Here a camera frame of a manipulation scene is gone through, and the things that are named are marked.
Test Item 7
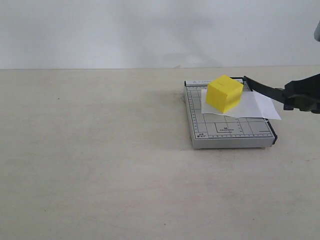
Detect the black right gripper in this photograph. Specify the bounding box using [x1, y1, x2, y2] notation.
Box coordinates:
[283, 74, 320, 114]

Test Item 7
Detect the white paper sheet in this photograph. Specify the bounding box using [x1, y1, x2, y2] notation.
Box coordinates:
[201, 89, 281, 120]

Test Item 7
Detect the yellow cube block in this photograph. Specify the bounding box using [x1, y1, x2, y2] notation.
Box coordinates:
[205, 75, 244, 113]

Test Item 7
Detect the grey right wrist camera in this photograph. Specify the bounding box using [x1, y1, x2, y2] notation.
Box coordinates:
[313, 21, 320, 42]

